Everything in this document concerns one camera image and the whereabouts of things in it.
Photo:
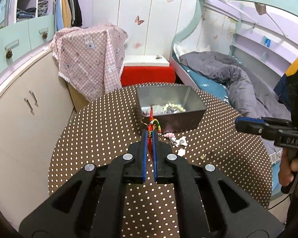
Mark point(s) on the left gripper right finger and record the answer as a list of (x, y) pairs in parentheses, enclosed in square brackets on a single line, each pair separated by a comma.
[(208, 203)]

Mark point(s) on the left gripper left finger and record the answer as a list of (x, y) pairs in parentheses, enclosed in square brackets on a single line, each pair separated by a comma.
[(91, 202)]

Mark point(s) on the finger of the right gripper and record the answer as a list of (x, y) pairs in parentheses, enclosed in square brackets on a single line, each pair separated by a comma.
[(250, 128), (249, 121)]

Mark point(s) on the small gold brooch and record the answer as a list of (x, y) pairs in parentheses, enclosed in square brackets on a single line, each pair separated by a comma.
[(203, 156)]

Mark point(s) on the grey metal tin box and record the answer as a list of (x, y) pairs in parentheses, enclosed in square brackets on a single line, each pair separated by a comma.
[(178, 108)]

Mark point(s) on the red knotted cord charm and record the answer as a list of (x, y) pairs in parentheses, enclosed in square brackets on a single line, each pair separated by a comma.
[(153, 125)]

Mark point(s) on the pink butterfly hair clip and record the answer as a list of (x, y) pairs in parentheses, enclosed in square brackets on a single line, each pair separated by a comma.
[(171, 137)]

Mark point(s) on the person right hand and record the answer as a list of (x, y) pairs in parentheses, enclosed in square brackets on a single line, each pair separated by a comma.
[(285, 170)]

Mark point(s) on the grey duvet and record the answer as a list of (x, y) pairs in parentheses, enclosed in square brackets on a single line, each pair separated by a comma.
[(249, 95)]

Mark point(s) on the teal bed sheet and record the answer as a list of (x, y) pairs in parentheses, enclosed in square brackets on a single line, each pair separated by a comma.
[(216, 89)]

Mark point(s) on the brown polka dot tablecloth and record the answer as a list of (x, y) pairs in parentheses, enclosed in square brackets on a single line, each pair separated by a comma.
[(104, 129)]

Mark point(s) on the beige low cabinet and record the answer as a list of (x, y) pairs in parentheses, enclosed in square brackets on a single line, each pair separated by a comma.
[(34, 110)]

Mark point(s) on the white box lid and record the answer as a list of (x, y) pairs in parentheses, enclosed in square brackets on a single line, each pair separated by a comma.
[(145, 61)]

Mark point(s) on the red storage box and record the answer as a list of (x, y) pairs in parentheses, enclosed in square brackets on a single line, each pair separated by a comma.
[(147, 74)]

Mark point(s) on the pink bear pattern cloth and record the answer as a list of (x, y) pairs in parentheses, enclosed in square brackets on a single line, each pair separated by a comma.
[(91, 60)]

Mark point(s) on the white wardrobe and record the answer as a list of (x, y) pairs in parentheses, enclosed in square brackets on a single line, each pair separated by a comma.
[(151, 25)]

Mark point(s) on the teal drawer unit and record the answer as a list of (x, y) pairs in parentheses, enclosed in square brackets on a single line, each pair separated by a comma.
[(20, 38)]

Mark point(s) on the hanging clothes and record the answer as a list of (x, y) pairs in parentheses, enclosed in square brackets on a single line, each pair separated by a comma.
[(67, 13)]

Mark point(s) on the lilac cubby shelf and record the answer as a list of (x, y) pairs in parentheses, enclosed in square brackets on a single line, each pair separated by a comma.
[(27, 0)]

